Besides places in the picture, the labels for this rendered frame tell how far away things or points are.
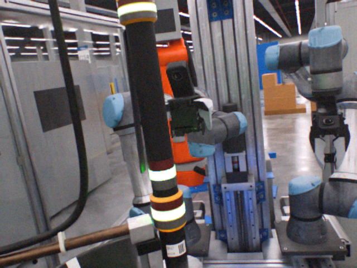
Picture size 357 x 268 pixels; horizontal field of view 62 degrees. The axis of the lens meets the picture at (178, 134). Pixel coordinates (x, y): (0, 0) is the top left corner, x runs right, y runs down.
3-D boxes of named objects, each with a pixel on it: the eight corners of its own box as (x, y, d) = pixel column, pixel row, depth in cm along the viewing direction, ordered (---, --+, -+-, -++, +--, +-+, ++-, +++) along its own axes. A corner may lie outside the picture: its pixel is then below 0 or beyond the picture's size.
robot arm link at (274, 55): (303, 82, 130) (264, 36, 91) (331, 80, 124) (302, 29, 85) (302, 108, 129) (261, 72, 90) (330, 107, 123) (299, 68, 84)
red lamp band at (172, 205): (154, 214, 37) (153, 205, 36) (148, 201, 41) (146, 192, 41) (188, 205, 38) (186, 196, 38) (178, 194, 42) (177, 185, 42)
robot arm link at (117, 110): (179, 224, 116) (145, 86, 111) (148, 242, 107) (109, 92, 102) (162, 220, 125) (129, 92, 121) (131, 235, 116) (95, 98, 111)
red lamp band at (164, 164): (151, 172, 36) (149, 163, 36) (146, 165, 39) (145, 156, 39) (177, 167, 37) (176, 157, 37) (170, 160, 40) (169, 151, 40)
